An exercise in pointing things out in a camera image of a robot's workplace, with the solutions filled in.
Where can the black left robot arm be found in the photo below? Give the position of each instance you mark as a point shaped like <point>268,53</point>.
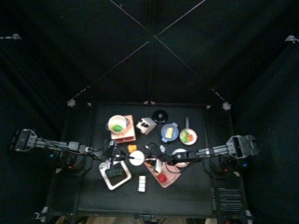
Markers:
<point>57,144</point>

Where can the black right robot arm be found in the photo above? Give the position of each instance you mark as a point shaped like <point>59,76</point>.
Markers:
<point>218,150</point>

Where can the white round plate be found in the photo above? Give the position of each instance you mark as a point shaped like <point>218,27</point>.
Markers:
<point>136,159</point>

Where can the yellow toy bell pepper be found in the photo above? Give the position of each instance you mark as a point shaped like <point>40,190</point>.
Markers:
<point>132,148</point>

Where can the black ridged block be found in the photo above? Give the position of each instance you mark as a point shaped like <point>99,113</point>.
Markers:
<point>115,173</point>

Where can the white round dish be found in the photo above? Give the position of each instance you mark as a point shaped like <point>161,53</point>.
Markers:
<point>180,164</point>

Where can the pink wooden toy stove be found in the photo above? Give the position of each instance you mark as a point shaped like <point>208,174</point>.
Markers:
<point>128,137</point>

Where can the red toy food piece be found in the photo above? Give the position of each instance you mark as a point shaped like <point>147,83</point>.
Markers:
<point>161,178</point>

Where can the light blue bowl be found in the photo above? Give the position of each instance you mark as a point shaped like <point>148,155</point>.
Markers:
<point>169,133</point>

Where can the yellow toy butter block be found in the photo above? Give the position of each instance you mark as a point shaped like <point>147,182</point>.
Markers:
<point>169,133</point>

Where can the white segmented strip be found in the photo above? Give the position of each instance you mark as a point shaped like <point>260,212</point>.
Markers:
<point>141,183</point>

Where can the pink cutting board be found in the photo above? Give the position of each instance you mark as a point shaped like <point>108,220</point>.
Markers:
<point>171,178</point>

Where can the green toy vegetable slice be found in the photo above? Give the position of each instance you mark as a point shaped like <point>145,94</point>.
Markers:
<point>184,136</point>

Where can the white rectangular tray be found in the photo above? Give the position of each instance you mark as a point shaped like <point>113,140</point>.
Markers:
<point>115,182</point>

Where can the orange toy vegetable slice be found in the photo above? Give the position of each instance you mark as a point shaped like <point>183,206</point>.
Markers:
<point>191,138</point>

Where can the black lid with grey knob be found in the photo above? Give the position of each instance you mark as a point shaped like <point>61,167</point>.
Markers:
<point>159,116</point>

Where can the metal frame bracket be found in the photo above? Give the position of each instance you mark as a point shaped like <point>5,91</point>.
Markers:
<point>226,105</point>
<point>71,102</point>
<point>291,38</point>

